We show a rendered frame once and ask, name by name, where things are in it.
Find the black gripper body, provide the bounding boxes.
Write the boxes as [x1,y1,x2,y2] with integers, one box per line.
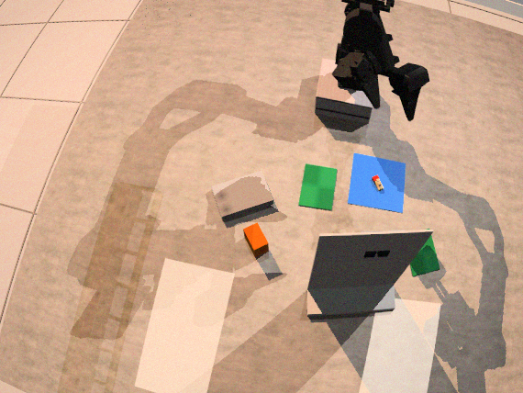
[370,31,429,93]

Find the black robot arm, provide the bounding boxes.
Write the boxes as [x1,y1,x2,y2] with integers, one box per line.
[332,0,395,91]

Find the green flat rectangular pad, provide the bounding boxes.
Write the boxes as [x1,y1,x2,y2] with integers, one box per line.
[299,163,337,210]

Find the blue flat square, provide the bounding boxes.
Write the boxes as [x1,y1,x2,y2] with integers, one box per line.
[348,153,406,213]

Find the dark green flat square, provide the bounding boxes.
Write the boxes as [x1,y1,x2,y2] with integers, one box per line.
[410,235,440,276]

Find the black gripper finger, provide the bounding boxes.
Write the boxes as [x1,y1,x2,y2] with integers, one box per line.
[391,87,422,121]
[362,74,381,109]

